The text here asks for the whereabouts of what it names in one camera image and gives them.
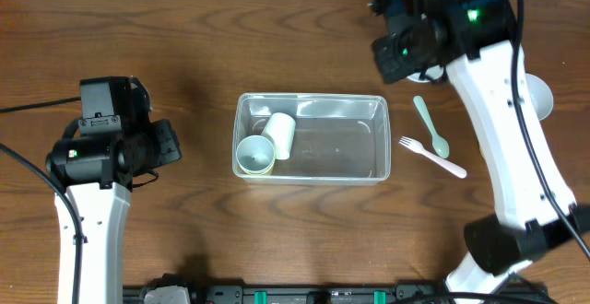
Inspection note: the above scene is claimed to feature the pink plastic fork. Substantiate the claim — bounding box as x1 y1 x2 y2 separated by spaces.
399 136 467 179

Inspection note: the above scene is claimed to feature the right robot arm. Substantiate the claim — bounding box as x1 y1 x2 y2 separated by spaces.
372 0 589 303

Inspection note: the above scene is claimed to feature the grey plastic cup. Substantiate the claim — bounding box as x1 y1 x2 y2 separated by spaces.
236 135 275 170

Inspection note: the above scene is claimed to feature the grey plastic bowl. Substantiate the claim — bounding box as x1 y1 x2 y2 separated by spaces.
525 74 554 121

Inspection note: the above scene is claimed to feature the clear plastic storage container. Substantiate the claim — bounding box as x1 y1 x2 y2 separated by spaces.
232 93 392 186

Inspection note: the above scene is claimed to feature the white plastic cup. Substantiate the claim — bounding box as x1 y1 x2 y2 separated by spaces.
262 112 296 160

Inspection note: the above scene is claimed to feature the mint green plastic spoon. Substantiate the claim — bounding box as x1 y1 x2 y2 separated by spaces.
413 96 450 158

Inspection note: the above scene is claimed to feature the yellow plastic cup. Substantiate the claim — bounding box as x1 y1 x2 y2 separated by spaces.
240 164 274 176

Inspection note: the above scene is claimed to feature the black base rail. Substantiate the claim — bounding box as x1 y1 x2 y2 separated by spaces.
122 274 549 304

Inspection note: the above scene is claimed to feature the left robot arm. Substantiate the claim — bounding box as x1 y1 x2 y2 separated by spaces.
46 119 182 303

